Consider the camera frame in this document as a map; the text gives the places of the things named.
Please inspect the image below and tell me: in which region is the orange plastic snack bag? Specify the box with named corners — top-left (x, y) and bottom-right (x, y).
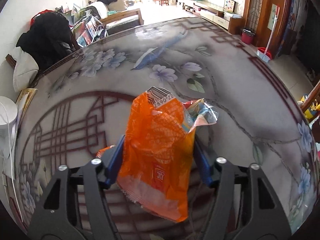
top-left (117, 87), bottom-right (219, 223)

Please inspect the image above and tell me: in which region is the small red trash bin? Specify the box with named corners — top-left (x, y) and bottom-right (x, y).
top-left (241, 29), bottom-right (255, 44)

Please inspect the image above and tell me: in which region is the wooden room divider cabinet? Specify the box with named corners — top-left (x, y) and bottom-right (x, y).
top-left (243, 0), bottom-right (299, 57)

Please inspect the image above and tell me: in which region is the floral patterned tablecloth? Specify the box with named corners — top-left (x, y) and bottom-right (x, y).
top-left (15, 18), bottom-right (319, 239)

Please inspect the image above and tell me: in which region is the white desk lamp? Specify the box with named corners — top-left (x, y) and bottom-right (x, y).
top-left (1, 96), bottom-right (18, 178)

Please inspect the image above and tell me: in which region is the white cushion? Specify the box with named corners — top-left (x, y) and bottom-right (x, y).
top-left (11, 47), bottom-right (39, 93)

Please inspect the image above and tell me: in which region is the red dustpan with broom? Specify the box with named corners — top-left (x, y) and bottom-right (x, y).
top-left (257, 4), bottom-right (280, 63)

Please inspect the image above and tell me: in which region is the magazine rack with magazines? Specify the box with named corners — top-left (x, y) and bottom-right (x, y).
top-left (63, 2), bottom-right (108, 48)

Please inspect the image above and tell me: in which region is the black clothing pile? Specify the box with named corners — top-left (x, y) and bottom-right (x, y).
top-left (16, 11), bottom-right (74, 70)

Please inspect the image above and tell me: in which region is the wooden sofa bench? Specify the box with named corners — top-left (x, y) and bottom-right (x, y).
top-left (89, 0), bottom-right (144, 34)

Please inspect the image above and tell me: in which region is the low tv cabinet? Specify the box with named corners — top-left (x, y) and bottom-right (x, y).
top-left (182, 0), bottom-right (245, 35)

